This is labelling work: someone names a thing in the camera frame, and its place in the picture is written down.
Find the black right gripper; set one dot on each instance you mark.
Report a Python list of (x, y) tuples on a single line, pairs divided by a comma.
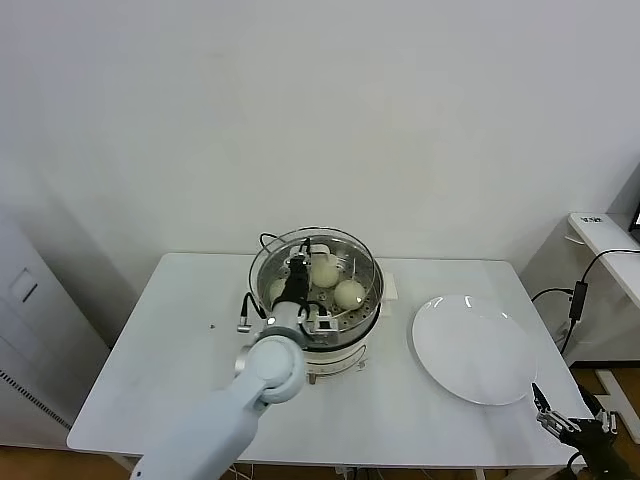
[(595, 445)]

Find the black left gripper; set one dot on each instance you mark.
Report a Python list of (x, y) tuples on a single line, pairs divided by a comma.
[(296, 282)]

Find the white round plate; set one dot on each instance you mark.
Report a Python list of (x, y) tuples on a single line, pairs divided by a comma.
[(465, 350)]

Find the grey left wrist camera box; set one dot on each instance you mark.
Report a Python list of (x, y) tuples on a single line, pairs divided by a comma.
[(325, 325)]

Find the perforated steel steamer basket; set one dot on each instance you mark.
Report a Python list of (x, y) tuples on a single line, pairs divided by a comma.
[(375, 305)]

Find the white steamed baozi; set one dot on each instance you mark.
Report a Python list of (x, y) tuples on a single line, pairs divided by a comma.
[(348, 294), (277, 291), (325, 275)]

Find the round glass pot lid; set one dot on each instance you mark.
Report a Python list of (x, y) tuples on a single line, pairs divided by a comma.
[(320, 250)]

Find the small printed desk label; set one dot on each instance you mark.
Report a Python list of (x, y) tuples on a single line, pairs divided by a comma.
[(592, 219)]

